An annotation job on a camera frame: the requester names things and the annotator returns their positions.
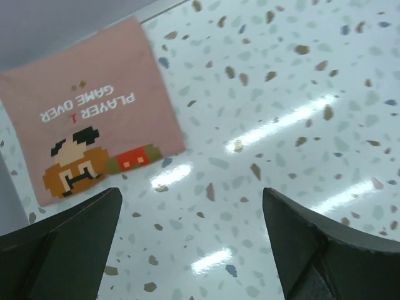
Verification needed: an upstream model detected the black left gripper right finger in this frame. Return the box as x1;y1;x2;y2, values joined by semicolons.
262;187;399;299

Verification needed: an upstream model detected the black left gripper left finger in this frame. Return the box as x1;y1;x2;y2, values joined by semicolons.
1;187;122;300

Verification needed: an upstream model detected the salmon pink t shirt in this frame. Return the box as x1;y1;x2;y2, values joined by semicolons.
1;17;185;207

